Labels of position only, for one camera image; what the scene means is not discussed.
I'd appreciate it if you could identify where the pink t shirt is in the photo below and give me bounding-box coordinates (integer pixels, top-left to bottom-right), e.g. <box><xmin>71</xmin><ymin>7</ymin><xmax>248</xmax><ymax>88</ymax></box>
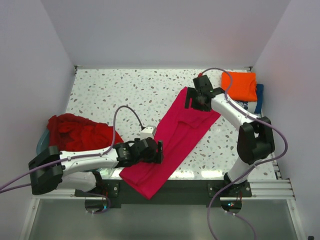
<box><xmin>119</xmin><ymin>87</ymin><xmax>220</xmax><ymax>200</ymax></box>

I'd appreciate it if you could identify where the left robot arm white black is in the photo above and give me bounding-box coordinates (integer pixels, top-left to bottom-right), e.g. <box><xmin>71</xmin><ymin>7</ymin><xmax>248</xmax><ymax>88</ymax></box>
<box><xmin>28</xmin><ymin>137</ymin><xmax>164</xmax><ymax>196</ymax></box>

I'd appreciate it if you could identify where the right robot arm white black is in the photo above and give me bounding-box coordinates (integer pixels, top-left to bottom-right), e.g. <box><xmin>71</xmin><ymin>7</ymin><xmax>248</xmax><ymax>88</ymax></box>
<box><xmin>185</xmin><ymin>75</ymin><xmax>275</xmax><ymax>197</ymax></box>

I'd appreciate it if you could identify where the orange folded t shirt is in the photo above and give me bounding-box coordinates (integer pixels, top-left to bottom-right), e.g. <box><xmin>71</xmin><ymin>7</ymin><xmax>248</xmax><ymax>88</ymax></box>
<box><xmin>227</xmin><ymin>72</ymin><xmax>258</xmax><ymax>102</ymax></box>

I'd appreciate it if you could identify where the blue grey cartoon t shirt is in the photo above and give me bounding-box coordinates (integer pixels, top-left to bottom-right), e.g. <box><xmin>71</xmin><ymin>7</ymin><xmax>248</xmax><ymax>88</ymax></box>
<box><xmin>236</xmin><ymin>83</ymin><xmax>264</xmax><ymax>115</ymax></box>

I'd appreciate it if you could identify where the red t shirt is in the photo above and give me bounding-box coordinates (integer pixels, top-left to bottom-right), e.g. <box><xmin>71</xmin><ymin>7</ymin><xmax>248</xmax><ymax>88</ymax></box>
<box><xmin>46</xmin><ymin>113</ymin><xmax>113</xmax><ymax>152</ymax></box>

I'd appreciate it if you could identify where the teal plastic basket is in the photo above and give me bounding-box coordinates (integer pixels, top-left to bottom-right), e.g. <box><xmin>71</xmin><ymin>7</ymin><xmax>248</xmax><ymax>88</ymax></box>
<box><xmin>36</xmin><ymin>128</ymin><xmax>50</xmax><ymax>155</ymax></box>

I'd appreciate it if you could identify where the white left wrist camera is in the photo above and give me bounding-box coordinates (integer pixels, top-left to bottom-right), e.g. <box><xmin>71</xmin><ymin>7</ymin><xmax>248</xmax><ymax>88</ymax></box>
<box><xmin>140</xmin><ymin>125</ymin><xmax>157</xmax><ymax>139</ymax></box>

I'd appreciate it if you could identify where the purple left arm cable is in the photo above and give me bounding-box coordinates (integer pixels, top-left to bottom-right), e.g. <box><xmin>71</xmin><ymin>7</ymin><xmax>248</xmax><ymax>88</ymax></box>
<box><xmin>0</xmin><ymin>105</ymin><xmax>146</xmax><ymax>193</ymax></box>

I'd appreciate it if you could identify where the black metal base frame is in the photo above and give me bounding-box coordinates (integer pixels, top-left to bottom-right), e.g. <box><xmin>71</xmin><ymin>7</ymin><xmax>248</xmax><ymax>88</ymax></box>
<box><xmin>74</xmin><ymin>178</ymin><xmax>252</xmax><ymax>211</ymax></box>

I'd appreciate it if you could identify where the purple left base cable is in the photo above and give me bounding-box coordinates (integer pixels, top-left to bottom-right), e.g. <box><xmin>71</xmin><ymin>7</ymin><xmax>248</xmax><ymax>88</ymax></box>
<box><xmin>84</xmin><ymin>191</ymin><xmax>113</xmax><ymax>215</ymax></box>

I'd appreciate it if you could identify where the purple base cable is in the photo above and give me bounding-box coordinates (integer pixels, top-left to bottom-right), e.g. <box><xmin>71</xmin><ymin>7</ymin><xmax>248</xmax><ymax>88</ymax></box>
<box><xmin>84</xmin><ymin>191</ymin><xmax>113</xmax><ymax>215</ymax></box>
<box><xmin>206</xmin><ymin>183</ymin><xmax>258</xmax><ymax>240</ymax></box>

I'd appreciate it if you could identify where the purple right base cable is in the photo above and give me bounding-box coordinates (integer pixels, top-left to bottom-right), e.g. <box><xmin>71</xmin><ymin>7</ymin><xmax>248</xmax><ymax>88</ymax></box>
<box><xmin>206</xmin><ymin>183</ymin><xmax>258</xmax><ymax>240</ymax></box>

